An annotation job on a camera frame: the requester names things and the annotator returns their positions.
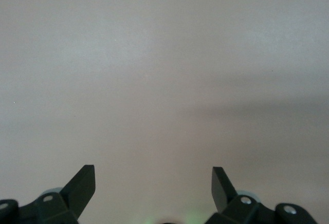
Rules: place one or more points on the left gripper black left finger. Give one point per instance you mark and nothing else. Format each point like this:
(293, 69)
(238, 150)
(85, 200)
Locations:
(77, 193)

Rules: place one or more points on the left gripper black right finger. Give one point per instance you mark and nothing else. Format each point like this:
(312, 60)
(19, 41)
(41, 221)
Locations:
(222, 193)

